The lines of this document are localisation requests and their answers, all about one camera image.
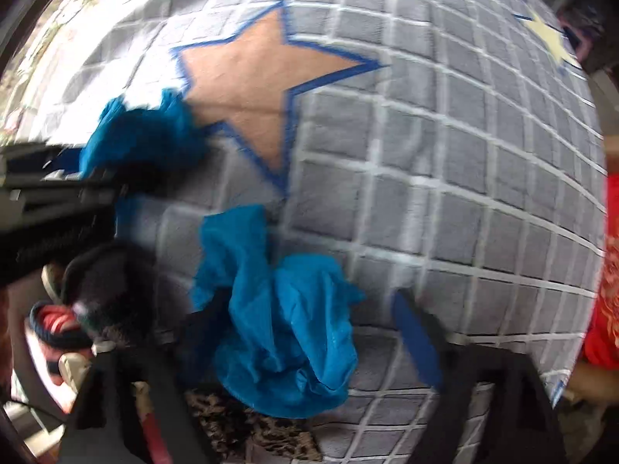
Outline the leopard print bow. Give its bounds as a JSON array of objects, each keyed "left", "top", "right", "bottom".
[{"left": 186, "top": 386, "right": 322, "bottom": 463}]

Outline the purple hair comb clip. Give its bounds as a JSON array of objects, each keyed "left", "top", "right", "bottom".
[{"left": 62, "top": 244, "right": 158, "bottom": 346}]

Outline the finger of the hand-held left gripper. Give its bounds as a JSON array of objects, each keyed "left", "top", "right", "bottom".
[{"left": 46, "top": 157, "right": 160, "bottom": 199}]

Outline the wooden chair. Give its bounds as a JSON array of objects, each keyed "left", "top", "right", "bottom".
[{"left": 556, "top": 360, "right": 619, "bottom": 404}]

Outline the grey checked star tablecloth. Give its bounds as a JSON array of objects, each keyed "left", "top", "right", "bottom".
[{"left": 14, "top": 0, "right": 609, "bottom": 463}]

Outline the dark blue lace cloth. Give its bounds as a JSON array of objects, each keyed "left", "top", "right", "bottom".
[{"left": 79, "top": 88, "right": 210, "bottom": 194}]

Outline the red patterned cushion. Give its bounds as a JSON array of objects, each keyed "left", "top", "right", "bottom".
[{"left": 580, "top": 169, "right": 619, "bottom": 373}]

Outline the light blue cloth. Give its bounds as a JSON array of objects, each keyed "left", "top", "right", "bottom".
[{"left": 190, "top": 204, "right": 367, "bottom": 420}]

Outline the red blue knit sock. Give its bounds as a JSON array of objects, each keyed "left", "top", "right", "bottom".
[{"left": 28, "top": 300, "right": 95, "bottom": 351}]

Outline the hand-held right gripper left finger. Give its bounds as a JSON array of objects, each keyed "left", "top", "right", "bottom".
[{"left": 60, "top": 292, "right": 234, "bottom": 464}]

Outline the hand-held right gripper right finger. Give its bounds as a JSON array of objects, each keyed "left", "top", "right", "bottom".
[{"left": 391, "top": 289, "right": 570, "bottom": 464}]

